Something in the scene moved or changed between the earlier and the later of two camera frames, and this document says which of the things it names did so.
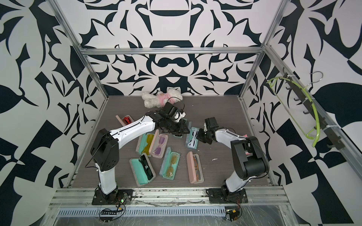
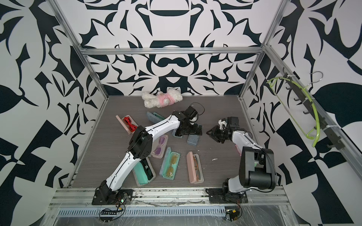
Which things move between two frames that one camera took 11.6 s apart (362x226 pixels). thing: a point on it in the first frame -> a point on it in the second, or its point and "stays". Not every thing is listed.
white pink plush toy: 160,99 stays
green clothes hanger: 273,83 stays
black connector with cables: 108,211 stays
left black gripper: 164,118 -> 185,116
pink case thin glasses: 195,172 stays
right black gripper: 199,136 -> 214,134
